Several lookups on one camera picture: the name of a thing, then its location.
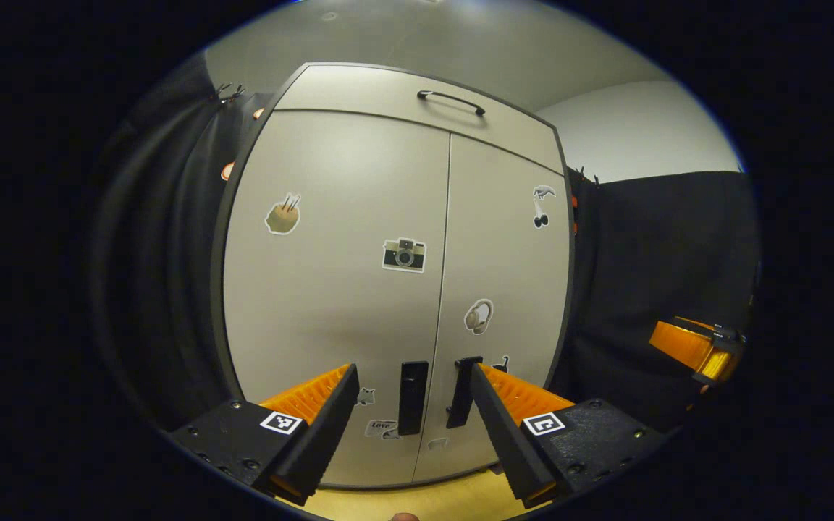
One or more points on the white cabinet drawer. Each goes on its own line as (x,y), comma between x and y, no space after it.
(359,90)

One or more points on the cabinet door with headphone sticker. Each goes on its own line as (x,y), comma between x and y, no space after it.
(511,268)

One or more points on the cabinet door with camera sticker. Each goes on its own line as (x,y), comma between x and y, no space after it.
(330,311)

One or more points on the black spring clamp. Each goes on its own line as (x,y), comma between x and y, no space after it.
(221,90)
(237,91)
(594,179)
(578,172)

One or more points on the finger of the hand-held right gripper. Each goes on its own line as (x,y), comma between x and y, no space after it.
(717,367)
(681,344)

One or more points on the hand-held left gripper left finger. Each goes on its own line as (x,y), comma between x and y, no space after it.
(323,438)

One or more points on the white shoe cabinet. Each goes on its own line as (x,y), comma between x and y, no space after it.
(217,289)

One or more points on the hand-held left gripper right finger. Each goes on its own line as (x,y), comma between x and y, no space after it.
(507,438)

